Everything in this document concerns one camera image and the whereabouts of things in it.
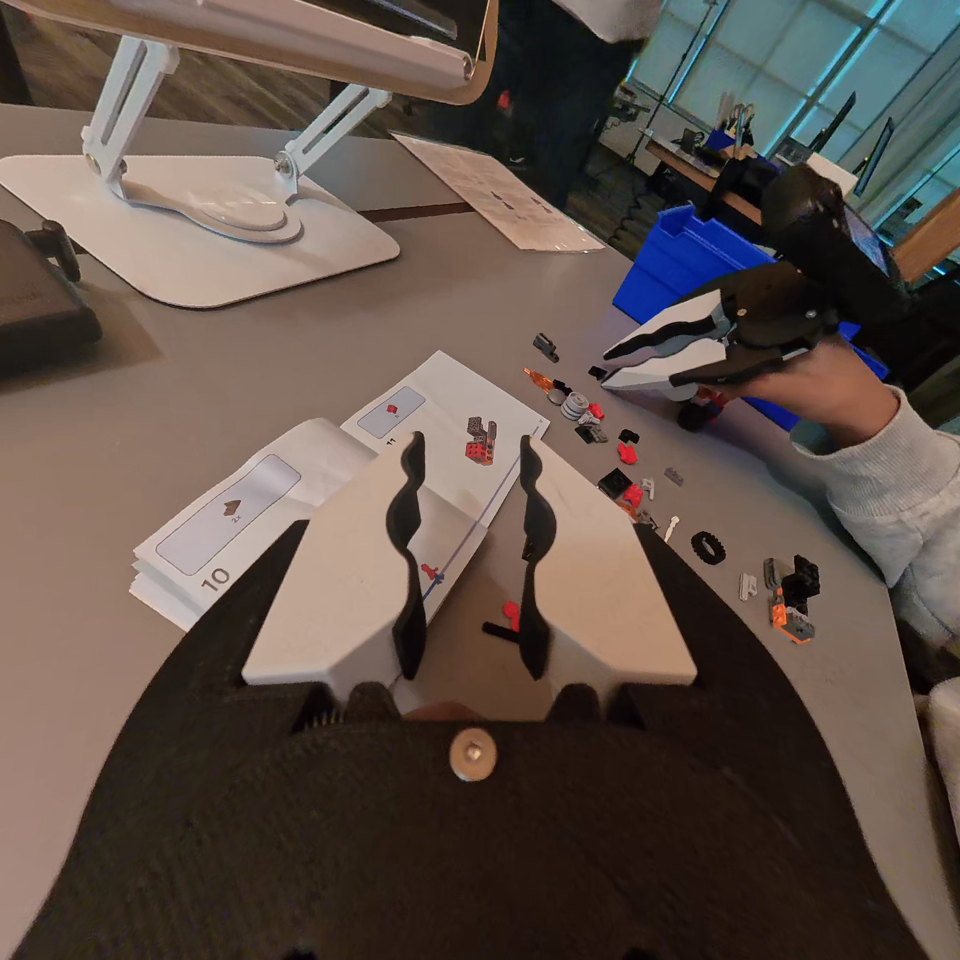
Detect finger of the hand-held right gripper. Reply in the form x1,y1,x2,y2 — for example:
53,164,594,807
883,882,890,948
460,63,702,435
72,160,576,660
598,337,734,394
602,291,734,363

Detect printed paper sheet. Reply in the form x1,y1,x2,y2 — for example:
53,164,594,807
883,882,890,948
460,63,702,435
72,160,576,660
390,131,607,252

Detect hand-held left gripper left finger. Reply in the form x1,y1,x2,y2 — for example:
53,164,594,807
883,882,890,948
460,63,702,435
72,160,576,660
241,430,430,710

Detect black orange lego assembly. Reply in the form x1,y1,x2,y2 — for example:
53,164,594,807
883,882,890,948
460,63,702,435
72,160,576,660
762,553,822,646

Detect wooden desk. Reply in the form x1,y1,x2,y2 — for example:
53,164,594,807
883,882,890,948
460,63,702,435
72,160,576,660
892,187,960,285

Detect black cable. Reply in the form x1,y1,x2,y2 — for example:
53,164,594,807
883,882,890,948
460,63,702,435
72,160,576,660
26,219,82,285

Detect lego pieces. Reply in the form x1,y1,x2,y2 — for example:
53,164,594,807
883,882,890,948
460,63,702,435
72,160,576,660
522,366,685,530

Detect lego instruction booklet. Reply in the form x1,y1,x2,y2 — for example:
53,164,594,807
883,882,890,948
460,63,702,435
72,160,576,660
129,348,552,635

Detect blue plastic bin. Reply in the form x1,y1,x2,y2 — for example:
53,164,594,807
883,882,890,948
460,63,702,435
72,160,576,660
611,206,890,432

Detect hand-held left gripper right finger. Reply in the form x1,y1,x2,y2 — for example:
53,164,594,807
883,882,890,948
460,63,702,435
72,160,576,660
517,432,700,708

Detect black power adapter box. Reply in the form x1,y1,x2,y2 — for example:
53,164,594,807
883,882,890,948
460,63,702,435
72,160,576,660
0,219,104,380

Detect person's right hand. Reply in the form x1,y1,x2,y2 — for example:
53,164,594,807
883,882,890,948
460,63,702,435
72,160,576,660
716,332,903,449

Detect person's right forearm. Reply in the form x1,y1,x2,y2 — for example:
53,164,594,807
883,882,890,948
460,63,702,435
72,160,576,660
791,386,960,590

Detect white laptop stand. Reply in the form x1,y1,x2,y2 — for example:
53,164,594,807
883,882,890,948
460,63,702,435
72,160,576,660
0,0,501,310

